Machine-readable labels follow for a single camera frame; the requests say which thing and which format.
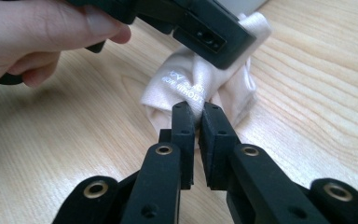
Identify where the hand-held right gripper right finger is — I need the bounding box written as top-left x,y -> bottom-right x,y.
198,102 -> 241,191

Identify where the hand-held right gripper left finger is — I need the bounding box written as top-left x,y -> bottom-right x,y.
158,101 -> 197,190

